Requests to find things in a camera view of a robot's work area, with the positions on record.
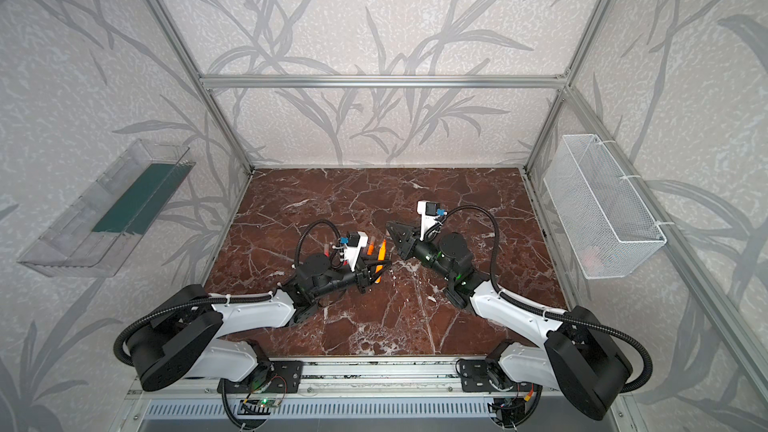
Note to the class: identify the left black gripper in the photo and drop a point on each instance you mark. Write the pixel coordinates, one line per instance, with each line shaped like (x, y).
(363, 273)

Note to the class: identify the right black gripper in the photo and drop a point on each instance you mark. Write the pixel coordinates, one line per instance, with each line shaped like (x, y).
(409, 244)

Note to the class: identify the orange marker diagonal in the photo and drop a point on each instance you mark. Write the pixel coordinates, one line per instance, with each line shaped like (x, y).
(381, 257)

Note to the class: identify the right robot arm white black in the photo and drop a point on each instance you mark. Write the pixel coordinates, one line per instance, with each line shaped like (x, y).
(569, 351)

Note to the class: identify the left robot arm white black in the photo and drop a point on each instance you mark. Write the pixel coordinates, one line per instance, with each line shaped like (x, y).
(186, 337)

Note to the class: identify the green circuit board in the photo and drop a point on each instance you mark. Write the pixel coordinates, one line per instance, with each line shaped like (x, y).
(259, 406)

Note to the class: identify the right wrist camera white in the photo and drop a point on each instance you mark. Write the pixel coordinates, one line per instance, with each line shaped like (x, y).
(433, 216)

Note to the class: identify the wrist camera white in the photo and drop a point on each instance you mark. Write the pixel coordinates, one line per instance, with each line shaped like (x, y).
(351, 247)
(433, 216)

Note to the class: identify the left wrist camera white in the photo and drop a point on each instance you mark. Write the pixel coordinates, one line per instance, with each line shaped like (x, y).
(351, 247)

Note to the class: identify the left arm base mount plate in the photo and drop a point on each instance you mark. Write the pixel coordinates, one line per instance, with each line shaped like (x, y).
(274, 377)

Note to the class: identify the aluminium front rail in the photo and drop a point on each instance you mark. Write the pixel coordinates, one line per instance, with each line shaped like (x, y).
(353, 376)

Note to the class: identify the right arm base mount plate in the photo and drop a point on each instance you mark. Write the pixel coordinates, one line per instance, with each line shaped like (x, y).
(478, 375)

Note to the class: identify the white wire mesh basket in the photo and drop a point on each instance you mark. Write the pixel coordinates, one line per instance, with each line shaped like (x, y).
(609, 227)

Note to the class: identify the clear plastic wall tray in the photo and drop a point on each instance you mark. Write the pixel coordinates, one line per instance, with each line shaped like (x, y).
(95, 235)

